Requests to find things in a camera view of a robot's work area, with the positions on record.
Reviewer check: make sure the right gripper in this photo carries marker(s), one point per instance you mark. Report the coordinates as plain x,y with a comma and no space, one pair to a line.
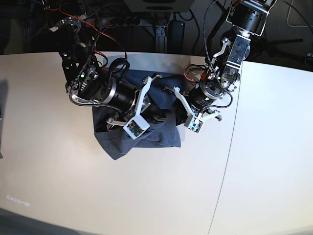
133,101

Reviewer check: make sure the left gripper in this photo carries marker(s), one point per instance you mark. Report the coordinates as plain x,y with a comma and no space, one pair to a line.
201,95

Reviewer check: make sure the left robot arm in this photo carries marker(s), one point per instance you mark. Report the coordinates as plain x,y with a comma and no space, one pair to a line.
220,73

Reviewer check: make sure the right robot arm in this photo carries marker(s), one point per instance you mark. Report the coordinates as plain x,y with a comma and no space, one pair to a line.
87,79

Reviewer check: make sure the white power strip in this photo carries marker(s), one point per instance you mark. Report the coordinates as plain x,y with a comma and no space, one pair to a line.
131,22

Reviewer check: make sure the black power adapter box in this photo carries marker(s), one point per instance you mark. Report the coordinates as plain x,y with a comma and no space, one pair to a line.
175,37

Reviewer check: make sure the black tripod stand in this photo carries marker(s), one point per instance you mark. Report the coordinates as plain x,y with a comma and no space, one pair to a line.
259,45

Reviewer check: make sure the grey speaker box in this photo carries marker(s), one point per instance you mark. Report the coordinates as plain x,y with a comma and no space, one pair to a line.
159,5

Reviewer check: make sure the white table label sticker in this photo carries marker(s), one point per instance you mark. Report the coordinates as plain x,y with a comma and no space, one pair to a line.
15,200

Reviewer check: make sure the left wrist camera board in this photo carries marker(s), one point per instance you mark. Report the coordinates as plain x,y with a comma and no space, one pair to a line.
193,123

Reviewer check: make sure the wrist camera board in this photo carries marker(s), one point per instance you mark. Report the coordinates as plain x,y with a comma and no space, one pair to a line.
193,123
136,126

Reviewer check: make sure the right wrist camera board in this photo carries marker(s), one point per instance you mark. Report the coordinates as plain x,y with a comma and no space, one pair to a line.
136,126

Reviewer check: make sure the aluminium frame post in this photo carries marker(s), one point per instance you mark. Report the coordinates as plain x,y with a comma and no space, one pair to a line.
161,38

